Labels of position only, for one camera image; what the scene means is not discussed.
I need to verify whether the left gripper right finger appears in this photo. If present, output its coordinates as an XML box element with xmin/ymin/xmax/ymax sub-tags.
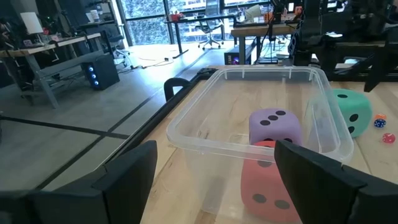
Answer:
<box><xmin>273</xmin><ymin>139</ymin><xmax>398</xmax><ymax>224</ymax></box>

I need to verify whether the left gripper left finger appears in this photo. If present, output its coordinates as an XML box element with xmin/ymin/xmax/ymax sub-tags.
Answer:
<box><xmin>0</xmin><ymin>139</ymin><xmax>159</xmax><ymax>224</ymax></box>

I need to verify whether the red foam die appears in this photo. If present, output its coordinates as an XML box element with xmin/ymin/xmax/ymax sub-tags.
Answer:
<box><xmin>240</xmin><ymin>140</ymin><xmax>301</xmax><ymax>223</ymax></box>

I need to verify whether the lavender foam die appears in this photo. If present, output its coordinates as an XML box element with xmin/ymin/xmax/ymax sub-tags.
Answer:
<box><xmin>248</xmin><ymin>108</ymin><xmax>303</xmax><ymax>147</ymax></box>

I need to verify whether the teal foam die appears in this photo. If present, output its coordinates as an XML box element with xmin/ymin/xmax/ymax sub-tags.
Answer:
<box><xmin>331</xmin><ymin>88</ymin><xmax>373</xmax><ymax>139</ymax></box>

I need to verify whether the clear plastic bin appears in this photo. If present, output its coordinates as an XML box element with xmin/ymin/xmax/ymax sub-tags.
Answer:
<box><xmin>166</xmin><ymin>65</ymin><xmax>355</xmax><ymax>218</ymax></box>

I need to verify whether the black curved clamp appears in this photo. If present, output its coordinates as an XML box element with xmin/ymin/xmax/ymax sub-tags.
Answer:
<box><xmin>164</xmin><ymin>77</ymin><xmax>191</xmax><ymax>102</ymax></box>

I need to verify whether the black PC tower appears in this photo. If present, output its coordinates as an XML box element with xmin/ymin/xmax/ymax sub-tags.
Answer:
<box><xmin>81</xmin><ymin>54</ymin><xmax>121</xmax><ymax>91</ymax></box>

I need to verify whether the grey-legged workbench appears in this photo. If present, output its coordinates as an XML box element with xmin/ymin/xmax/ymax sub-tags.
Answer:
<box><xmin>0</xmin><ymin>32</ymin><xmax>102</xmax><ymax>110</ymax></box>

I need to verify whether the dark office chair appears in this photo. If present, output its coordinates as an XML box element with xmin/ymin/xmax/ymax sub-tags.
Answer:
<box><xmin>99</xmin><ymin>29</ymin><xmax>131</xmax><ymax>68</ymax></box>

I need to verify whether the wooden work table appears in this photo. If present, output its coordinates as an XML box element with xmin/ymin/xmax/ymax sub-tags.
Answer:
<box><xmin>231</xmin><ymin>23</ymin><xmax>299</xmax><ymax>65</ymax></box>

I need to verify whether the grey office chair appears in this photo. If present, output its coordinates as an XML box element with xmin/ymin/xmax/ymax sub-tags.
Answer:
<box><xmin>195</xmin><ymin>0</ymin><xmax>225</xmax><ymax>50</ymax></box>

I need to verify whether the black office desk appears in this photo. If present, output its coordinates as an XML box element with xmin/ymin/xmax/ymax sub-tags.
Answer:
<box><xmin>164</xmin><ymin>14</ymin><xmax>237</xmax><ymax>59</ymax></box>

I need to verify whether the white lamp shade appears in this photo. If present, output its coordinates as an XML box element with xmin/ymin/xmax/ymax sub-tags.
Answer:
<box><xmin>20</xmin><ymin>11</ymin><xmax>44</xmax><ymax>35</ymax></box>

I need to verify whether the black table edge rail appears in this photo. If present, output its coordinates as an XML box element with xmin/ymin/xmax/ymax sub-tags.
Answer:
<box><xmin>34</xmin><ymin>67</ymin><xmax>218</xmax><ymax>190</ymax></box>

